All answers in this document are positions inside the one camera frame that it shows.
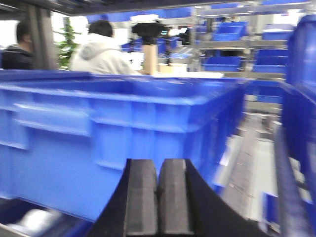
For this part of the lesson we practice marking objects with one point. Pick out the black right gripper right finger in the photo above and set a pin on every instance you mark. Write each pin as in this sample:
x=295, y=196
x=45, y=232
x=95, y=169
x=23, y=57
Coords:
x=188, y=207

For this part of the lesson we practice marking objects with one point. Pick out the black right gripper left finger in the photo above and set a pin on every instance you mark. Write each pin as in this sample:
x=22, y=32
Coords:
x=132, y=210

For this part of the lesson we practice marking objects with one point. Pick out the large blue crate upper shelf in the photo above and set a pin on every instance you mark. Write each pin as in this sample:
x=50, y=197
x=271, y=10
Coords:
x=64, y=142

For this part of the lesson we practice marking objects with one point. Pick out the blue crate right edge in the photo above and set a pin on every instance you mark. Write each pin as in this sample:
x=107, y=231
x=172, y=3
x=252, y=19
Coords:
x=296, y=137

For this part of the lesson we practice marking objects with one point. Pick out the person in white hoodie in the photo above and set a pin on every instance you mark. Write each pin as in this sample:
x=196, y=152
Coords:
x=100, y=53

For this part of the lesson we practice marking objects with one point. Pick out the green plant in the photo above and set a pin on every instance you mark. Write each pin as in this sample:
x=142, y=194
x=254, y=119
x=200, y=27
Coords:
x=68, y=45

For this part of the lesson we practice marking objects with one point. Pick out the person in dark jacket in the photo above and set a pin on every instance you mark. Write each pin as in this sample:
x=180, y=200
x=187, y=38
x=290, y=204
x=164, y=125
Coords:
x=20, y=55

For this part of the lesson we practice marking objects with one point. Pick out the black camera on wooden post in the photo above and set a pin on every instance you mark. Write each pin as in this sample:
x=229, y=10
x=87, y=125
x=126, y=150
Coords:
x=149, y=32

